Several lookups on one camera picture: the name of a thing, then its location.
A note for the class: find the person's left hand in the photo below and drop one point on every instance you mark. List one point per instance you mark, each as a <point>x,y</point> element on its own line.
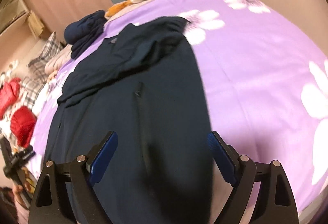
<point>21,195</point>

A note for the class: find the folded navy clothes pile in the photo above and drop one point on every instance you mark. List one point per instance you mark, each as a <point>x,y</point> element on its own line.
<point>83,31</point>

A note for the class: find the red puffer jacket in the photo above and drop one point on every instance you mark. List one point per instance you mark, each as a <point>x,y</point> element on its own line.
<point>23,124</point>

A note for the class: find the purple floral bedsheet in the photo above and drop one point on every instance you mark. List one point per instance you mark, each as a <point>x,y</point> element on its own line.
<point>256,72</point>

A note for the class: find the beige wooden frame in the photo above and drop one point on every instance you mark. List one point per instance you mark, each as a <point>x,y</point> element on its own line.
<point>12,8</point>

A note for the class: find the dark navy garment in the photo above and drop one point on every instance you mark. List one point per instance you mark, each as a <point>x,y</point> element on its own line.
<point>153,85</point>

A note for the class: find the grey plaid cloth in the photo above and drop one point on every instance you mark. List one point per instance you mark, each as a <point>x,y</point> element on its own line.
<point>38,65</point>

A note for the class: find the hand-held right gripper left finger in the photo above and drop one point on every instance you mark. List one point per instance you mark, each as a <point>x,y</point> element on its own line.
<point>105,154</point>

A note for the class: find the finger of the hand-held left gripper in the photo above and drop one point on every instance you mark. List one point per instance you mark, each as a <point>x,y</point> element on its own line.
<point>24,154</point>

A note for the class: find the folded pink cloth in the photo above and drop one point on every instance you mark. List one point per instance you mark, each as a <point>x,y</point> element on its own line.
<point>57,62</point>

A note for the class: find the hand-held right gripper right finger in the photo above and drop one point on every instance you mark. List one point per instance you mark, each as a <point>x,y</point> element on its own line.
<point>219,157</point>

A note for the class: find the tan tassel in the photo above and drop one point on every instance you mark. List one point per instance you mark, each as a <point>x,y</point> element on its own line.
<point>38,24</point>

